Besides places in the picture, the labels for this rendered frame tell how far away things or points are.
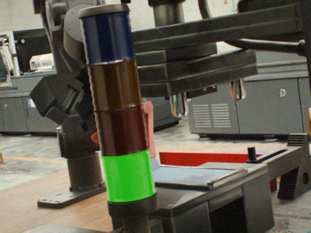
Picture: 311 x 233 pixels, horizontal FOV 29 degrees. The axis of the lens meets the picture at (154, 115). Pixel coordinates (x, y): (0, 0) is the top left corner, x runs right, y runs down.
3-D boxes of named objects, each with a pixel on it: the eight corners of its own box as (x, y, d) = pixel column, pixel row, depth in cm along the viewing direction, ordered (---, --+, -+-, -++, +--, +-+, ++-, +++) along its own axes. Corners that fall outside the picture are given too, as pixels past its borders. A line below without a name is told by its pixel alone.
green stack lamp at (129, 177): (131, 186, 49) (125, 147, 49) (165, 189, 46) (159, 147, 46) (97, 200, 46) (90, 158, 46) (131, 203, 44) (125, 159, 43)
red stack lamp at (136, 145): (125, 145, 49) (118, 105, 48) (159, 145, 46) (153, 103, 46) (90, 156, 46) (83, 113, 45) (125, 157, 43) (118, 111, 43)
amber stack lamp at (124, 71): (118, 103, 48) (112, 61, 48) (153, 101, 46) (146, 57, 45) (83, 111, 45) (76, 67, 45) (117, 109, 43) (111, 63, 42)
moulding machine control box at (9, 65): (1, 71, 937) (-3, 47, 932) (13, 69, 952) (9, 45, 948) (7, 71, 923) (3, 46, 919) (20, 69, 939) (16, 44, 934)
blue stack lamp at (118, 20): (112, 59, 48) (105, 18, 47) (146, 55, 45) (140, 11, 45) (76, 65, 45) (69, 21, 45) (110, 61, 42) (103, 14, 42)
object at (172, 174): (152, 169, 87) (149, 149, 86) (240, 173, 76) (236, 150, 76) (118, 181, 82) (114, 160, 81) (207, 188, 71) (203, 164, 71)
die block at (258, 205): (215, 218, 87) (208, 168, 86) (275, 225, 80) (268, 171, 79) (118, 269, 73) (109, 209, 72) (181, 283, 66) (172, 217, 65)
